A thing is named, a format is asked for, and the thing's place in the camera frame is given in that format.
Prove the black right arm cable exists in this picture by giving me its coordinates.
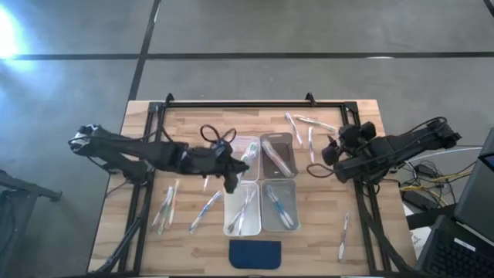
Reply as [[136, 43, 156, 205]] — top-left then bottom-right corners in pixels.
[[306, 161, 343, 180]]

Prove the dark grey monitor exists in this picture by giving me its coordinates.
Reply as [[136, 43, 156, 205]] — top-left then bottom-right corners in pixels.
[[453, 127, 494, 248]]

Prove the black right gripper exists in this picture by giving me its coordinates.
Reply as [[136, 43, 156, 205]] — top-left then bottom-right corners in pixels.
[[321, 121, 377, 167]]

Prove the clear plastic bin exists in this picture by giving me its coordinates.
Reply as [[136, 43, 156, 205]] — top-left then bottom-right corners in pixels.
[[227, 134, 261, 182]]

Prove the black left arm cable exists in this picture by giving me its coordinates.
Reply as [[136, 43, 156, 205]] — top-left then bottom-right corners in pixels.
[[199, 124, 238, 146]]

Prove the toothbrushes lower right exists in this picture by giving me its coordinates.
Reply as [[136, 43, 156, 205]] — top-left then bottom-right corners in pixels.
[[337, 211, 350, 263]]

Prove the black stand base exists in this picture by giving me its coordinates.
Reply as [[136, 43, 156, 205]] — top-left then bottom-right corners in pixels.
[[0, 169, 63, 203]]

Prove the dark toothbrush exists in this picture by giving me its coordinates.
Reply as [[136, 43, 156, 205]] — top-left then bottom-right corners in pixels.
[[225, 188, 258, 235], [235, 187, 250, 236]]

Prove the white plastic bin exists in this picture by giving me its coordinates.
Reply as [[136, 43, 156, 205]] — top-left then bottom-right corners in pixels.
[[223, 181, 262, 237]]

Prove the black laptop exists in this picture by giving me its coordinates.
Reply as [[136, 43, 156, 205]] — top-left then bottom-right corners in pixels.
[[414, 214, 494, 278]]

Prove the grey plastic bin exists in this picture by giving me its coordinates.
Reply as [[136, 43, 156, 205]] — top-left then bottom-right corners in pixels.
[[261, 178, 301, 232]]

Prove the green toothbrush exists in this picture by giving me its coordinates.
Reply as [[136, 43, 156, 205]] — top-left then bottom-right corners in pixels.
[[293, 114, 338, 133], [239, 141, 260, 165], [157, 200, 173, 236]]

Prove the blue toothbrush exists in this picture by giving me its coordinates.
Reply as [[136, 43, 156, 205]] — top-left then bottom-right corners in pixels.
[[265, 184, 293, 229], [188, 191, 223, 235], [269, 185, 296, 229]]

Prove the blue cloth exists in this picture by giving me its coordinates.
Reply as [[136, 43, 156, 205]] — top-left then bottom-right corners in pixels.
[[228, 239, 283, 270]]

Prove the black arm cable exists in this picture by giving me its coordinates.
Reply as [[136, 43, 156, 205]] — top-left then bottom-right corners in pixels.
[[306, 161, 343, 180], [199, 124, 238, 146]]

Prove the black power strip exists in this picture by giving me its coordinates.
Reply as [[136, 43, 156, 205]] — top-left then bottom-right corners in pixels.
[[401, 191, 429, 212]]

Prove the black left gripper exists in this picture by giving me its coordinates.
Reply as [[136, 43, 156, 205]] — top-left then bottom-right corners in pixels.
[[181, 138, 250, 195]]

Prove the smoky brown translucent bin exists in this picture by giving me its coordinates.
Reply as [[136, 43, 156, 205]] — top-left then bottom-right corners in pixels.
[[259, 132, 298, 179]]

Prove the yellow cable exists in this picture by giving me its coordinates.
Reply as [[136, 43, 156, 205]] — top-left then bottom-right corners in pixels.
[[399, 169, 474, 194]]

